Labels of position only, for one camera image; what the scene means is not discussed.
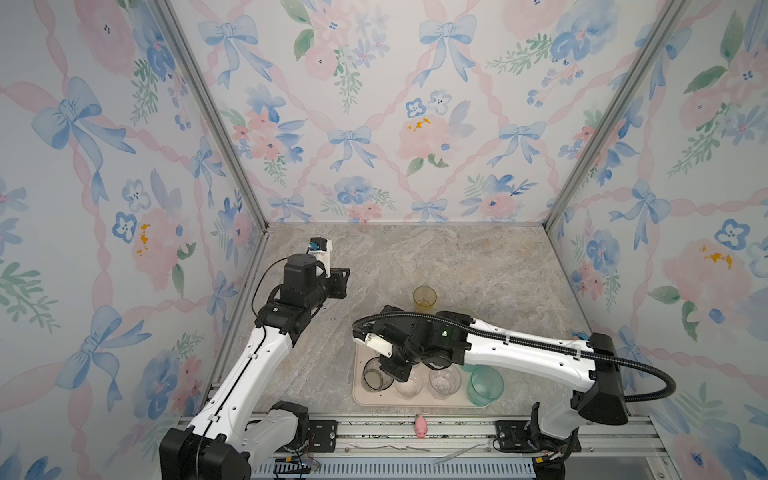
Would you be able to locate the pink pig toy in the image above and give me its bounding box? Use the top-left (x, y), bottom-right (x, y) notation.
top-left (413, 415), bottom-right (428, 439)

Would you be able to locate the smooth clear plastic cup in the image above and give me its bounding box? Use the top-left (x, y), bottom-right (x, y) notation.
top-left (428, 366), bottom-right (462, 400)

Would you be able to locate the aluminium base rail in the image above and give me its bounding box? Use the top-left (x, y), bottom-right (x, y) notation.
top-left (161, 413), bottom-right (667, 480)

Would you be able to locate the smoky grey plastic cup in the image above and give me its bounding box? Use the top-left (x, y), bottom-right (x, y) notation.
top-left (361, 357), bottom-right (394, 392)

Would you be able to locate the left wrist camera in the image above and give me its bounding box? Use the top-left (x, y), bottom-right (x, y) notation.
top-left (307, 237), bottom-right (333, 278)

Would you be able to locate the cream plastic tray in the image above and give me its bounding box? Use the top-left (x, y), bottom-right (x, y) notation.
top-left (352, 345), bottom-right (477, 409)

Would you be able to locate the small clear glass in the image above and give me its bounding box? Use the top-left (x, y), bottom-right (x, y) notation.
top-left (394, 375), bottom-right (423, 399)

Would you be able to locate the dimpled teal plastic cup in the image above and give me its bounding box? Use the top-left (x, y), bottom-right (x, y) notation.
top-left (466, 366), bottom-right (505, 407)

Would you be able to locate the aluminium left corner post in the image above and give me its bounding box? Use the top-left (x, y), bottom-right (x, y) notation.
top-left (148, 0), bottom-right (268, 235)

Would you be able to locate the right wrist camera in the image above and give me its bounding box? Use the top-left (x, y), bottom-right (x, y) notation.
top-left (354, 333), bottom-right (393, 358)

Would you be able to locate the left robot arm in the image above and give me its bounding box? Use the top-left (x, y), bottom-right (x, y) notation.
top-left (159, 237), bottom-right (350, 479)

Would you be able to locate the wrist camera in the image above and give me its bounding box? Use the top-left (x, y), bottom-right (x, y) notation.
top-left (354, 333), bottom-right (393, 358)
top-left (307, 237), bottom-right (333, 278)

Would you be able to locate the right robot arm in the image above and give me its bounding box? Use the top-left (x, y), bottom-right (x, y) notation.
top-left (353, 307), bottom-right (629, 447)

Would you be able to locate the yellow plastic cup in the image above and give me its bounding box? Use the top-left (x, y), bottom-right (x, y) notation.
top-left (412, 285), bottom-right (438, 313)

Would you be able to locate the aluminium right corner post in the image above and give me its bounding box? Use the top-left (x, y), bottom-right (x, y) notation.
top-left (543, 0), bottom-right (689, 234)

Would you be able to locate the aluminium corner post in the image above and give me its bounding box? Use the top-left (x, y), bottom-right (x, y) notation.
top-left (148, 0), bottom-right (268, 235)
top-left (543, 0), bottom-right (689, 234)

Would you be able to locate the pink blue toy figure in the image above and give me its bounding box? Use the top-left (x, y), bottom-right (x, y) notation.
top-left (572, 332), bottom-right (589, 346)

